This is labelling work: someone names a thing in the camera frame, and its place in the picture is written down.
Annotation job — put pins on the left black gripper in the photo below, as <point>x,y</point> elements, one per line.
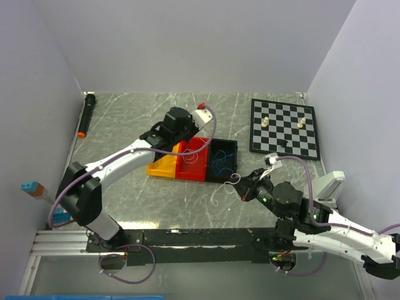
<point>190,120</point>

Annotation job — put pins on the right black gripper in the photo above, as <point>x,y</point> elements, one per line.
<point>248,183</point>

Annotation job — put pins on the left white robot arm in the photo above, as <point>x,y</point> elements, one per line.
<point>80,192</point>

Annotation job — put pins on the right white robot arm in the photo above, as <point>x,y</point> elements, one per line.
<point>320,228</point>

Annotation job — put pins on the yellow plastic bin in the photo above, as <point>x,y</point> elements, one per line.
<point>163,168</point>

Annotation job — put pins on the white tape dispenser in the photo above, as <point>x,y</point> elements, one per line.
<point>327,188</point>

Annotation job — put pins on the red plastic bin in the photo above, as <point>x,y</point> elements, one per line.
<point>192,167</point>

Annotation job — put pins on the black plastic bin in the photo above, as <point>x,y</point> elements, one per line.
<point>222,161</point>

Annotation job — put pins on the black chess piece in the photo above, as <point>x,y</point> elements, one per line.
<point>283,143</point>

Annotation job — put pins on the black white chessboard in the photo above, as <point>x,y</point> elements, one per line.
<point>283,121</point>

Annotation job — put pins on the white chess pawn right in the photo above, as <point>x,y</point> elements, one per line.
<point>301,123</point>

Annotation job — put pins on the white chess pawn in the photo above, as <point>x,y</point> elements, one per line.
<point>301,123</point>
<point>265,122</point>

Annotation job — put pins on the white chess pawn left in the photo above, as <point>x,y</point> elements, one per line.
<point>265,122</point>

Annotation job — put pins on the black orange marker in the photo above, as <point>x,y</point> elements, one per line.
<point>89,107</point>

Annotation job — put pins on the blue toy brick stack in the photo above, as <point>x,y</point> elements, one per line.
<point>60,216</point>

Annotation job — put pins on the blue brown block tool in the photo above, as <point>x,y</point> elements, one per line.
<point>37,191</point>

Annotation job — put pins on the blue box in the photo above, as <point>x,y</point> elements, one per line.
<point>82,297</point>

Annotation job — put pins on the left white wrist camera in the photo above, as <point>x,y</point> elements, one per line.
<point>201,116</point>

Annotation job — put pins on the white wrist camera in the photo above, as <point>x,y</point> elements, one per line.
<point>201,116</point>
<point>272,161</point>

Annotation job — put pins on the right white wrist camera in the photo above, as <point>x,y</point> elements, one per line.
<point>272,161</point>

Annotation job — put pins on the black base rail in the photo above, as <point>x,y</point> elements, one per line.
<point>253,244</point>

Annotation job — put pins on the aluminium frame rail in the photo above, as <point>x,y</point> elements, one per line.
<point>60,265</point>

